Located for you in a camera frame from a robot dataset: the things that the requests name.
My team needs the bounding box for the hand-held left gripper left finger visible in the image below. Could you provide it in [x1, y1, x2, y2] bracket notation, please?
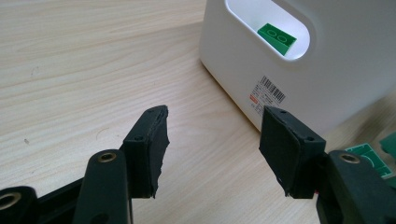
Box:
[122, 105, 171, 199]

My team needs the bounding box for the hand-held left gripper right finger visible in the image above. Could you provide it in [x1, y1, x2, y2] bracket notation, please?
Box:
[259, 105, 327, 199]

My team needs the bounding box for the white plastic bin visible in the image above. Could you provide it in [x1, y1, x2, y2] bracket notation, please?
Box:
[199, 0, 396, 135]

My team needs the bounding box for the green toy block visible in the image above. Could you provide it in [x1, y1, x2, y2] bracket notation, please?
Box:
[257, 22, 297, 57]

